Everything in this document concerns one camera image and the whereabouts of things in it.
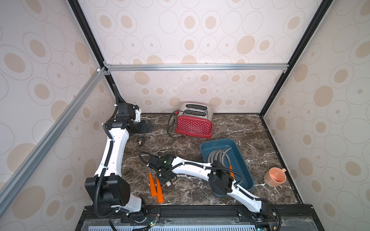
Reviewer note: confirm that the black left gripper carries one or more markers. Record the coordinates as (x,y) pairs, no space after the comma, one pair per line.
(144,127)

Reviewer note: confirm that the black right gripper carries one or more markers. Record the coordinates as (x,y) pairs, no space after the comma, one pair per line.
(154,164)

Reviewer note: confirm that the wooden handle sickle diagonal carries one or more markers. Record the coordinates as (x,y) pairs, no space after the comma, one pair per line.
(216,163)

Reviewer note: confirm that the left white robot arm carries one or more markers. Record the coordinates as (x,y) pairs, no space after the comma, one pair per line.
(109,192)

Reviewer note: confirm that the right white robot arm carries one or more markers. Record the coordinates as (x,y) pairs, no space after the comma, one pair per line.
(223,181)

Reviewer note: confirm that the teal plastic storage box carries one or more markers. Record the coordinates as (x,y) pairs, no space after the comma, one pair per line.
(228,153)

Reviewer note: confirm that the black snack packet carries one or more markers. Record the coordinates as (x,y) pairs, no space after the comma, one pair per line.
(141,142)

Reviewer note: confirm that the red dotted toaster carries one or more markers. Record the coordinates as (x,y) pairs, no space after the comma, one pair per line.
(195,120)

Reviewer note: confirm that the orange plastic cup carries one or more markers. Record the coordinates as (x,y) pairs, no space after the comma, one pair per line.
(275,177)

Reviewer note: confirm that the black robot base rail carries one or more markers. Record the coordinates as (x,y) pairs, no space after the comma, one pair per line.
(204,218)

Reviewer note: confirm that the aluminium frame rail left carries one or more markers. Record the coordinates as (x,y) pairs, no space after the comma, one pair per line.
(28,167)

